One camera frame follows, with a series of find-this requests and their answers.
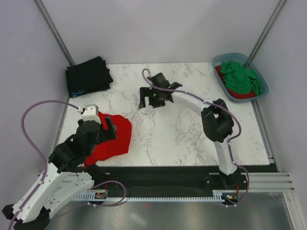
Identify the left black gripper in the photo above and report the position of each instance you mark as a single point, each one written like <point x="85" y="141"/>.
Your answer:
<point x="110" y="133"/>

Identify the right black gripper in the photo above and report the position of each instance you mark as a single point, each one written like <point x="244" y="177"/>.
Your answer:
<point x="146" y="91"/>

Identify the red t shirt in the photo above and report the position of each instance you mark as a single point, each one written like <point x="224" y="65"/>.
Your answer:
<point x="112" y="148"/>
<point x="251" y="94"/>

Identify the blue plastic basin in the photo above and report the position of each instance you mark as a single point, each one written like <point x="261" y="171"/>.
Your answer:
<point x="247" y="63"/>

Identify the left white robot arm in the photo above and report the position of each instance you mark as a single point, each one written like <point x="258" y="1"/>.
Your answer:
<point x="40" y="204"/>

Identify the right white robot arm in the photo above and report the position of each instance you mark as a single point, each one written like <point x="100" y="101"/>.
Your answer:
<point x="217" y="122"/>

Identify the folded black t shirt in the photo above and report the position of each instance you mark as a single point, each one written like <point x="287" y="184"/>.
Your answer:
<point x="88" y="77"/>

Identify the red t shirt in basin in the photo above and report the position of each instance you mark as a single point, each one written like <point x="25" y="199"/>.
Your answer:
<point x="251" y="94"/>

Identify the green t shirt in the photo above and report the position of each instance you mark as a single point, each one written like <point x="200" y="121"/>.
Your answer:
<point x="240" y="79"/>

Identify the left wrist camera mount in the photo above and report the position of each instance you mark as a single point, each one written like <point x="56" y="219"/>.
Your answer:
<point x="90" y="113"/>

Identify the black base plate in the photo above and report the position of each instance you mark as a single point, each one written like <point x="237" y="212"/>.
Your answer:
<point x="173" y="181"/>

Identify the left aluminium frame post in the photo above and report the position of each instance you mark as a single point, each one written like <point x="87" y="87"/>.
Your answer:
<point x="52" y="27"/>

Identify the aluminium frame post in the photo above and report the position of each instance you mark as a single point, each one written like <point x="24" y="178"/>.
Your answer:
<point x="267" y="28"/>
<point x="52" y="27"/>

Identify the white slotted cable duct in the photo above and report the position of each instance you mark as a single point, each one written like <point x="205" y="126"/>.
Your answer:
<point x="218" y="196"/>

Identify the right aluminium frame post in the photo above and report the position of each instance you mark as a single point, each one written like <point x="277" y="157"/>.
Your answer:
<point x="267" y="28"/>

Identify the aluminium rail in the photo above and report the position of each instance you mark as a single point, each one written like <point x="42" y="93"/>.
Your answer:
<point x="270" y="182"/>

